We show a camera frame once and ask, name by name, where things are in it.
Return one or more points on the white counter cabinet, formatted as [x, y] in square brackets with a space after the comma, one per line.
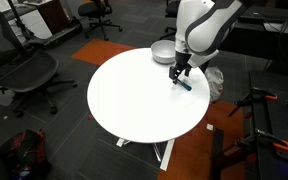
[37, 23]

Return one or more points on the black marker with teal cap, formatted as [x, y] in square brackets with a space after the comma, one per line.
[185, 86]

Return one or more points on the black electric scooter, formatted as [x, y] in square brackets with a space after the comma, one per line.
[50, 36]

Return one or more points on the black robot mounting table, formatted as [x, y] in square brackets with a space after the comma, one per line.
[277, 120]

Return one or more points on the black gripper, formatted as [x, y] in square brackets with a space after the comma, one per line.
[182, 60]

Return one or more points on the black floor support leg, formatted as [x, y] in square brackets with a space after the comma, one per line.
[217, 150]

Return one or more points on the red and black bag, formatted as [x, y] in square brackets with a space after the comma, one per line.
[24, 150]

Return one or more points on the brown wooden cabinet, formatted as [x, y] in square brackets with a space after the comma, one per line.
[54, 15]

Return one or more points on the black desk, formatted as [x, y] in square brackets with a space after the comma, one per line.
[267, 36]

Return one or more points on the grey bowl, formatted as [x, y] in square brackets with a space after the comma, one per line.
[162, 50]

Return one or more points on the white table base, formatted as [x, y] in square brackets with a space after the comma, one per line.
[167, 155]

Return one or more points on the small red floor object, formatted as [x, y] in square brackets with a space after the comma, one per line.
[90, 116]

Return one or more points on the small white floor tag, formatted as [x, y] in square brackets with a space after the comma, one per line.
[210, 127]

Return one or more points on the black mesh office chair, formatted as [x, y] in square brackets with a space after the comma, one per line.
[27, 71]

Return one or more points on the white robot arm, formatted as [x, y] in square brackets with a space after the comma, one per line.
[200, 30]

